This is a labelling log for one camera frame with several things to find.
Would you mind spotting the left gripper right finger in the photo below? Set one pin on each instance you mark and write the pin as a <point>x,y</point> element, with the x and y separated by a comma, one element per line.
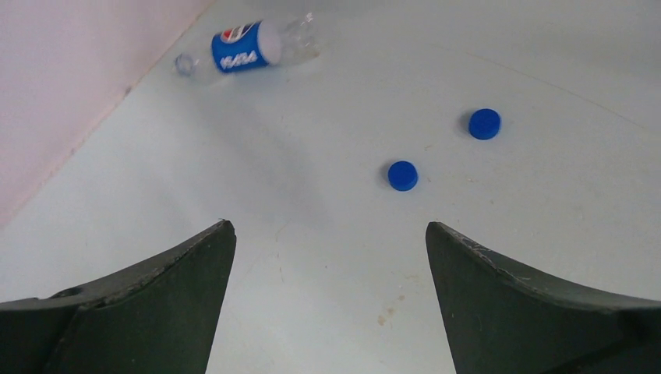
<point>503,316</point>

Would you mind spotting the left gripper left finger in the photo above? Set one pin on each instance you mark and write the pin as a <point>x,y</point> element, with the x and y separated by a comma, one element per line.
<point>157,316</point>

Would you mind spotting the blue bottle cap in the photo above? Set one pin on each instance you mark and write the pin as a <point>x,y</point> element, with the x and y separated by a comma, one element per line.
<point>484,124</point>
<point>402,176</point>

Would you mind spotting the Pepsi labelled clear bottle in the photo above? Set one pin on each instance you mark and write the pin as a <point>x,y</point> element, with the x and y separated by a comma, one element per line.
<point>256,45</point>

